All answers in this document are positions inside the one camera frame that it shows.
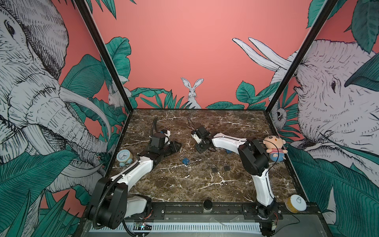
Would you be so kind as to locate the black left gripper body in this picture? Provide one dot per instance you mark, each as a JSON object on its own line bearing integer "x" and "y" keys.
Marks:
{"x": 164, "y": 151}

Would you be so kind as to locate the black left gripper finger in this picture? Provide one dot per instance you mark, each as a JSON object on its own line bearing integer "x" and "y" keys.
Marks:
{"x": 177, "y": 145}
{"x": 173, "y": 151}

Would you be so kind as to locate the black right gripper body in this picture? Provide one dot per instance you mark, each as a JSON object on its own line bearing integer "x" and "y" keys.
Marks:
{"x": 201, "y": 146}

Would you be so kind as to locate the small black padlock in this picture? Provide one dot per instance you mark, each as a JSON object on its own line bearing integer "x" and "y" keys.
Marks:
{"x": 226, "y": 167}
{"x": 214, "y": 169}

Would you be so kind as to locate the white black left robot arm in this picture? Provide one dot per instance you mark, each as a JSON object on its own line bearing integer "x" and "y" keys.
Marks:
{"x": 110, "y": 204}

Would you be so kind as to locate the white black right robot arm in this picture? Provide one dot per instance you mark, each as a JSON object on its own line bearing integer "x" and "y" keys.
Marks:
{"x": 254, "y": 159}

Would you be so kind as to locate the blue padlock with keys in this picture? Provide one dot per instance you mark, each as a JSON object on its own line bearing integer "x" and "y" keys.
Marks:
{"x": 186, "y": 161}

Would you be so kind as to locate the small teal alarm clock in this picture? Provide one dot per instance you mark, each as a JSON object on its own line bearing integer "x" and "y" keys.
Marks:
{"x": 124, "y": 157}

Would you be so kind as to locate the plush doll striped shirt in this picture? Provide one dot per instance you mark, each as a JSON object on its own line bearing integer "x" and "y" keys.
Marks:
{"x": 275, "y": 148}

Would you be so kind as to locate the white ventilated strip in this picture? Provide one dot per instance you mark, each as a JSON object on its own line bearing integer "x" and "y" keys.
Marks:
{"x": 176, "y": 227}

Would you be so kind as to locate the green circuit board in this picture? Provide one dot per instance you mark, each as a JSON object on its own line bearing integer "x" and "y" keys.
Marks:
{"x": 142, "y": 227}

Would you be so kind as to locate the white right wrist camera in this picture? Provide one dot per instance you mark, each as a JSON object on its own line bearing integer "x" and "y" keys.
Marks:
{"x": 195, "y": 137}

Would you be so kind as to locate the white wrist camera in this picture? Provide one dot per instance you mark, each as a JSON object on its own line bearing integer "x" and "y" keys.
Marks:
{"x": 167, "y": 135}
{"x": 195, "y": 137}

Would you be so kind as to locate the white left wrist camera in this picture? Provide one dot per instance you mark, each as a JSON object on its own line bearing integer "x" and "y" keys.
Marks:
{"x": 167, "y": 135}

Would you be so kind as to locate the black knob on rail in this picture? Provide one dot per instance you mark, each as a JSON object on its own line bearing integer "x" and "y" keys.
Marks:
{"x": 207, "y": 206}

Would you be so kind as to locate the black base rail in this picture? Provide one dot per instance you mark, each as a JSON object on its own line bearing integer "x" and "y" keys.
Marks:
{"x": 249, "y": 210}

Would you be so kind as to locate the black left corner frame post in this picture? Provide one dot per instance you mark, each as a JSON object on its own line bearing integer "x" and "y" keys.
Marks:
{"x": 96, "y": 36}

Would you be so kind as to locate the black corner frame post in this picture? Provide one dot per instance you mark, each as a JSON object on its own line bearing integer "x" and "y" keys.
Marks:
{"x": 96, "y": 36}
{"x": 314, "y": 31}

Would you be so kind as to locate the black right corner frame post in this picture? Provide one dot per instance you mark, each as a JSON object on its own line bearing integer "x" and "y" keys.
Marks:
{"x": 314, "y": 31}

